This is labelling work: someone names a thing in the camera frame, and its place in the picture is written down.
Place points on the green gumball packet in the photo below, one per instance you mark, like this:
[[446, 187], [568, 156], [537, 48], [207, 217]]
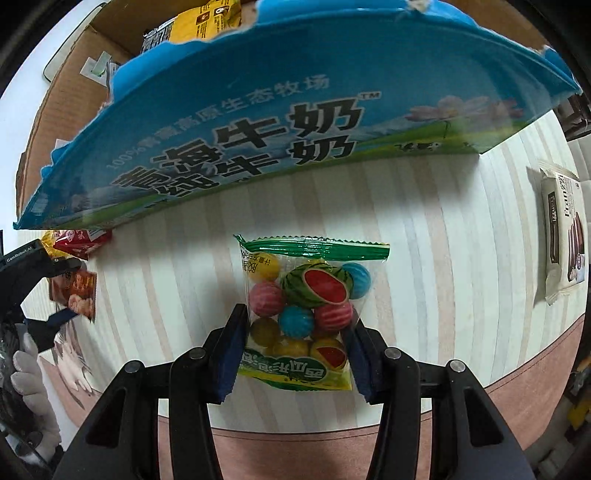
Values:
[[314, 286]]

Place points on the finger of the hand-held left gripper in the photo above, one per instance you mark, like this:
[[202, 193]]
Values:
[[48, 325]]

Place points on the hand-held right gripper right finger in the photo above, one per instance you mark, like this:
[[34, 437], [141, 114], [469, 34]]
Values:
[[360, 364]]

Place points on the yellow black snack packet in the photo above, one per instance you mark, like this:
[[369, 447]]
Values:
[[198, 23]]

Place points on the long red snack packet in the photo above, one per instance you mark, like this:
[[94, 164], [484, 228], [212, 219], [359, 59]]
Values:
[[78, 242]]

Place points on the blue printed cardboard box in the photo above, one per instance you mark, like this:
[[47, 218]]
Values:
[[277, 92]]

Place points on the person's left hand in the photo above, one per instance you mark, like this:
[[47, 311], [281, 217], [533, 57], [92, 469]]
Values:
[[34, 387]]

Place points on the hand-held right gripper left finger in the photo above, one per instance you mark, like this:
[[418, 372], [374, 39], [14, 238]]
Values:
[[231, 355]]

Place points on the yellow red snack packet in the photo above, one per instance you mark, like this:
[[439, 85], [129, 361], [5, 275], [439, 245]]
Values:
[[78, 290]]

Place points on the white chocolate biscuit packet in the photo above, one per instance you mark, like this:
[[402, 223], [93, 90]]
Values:
[[561, 230]]

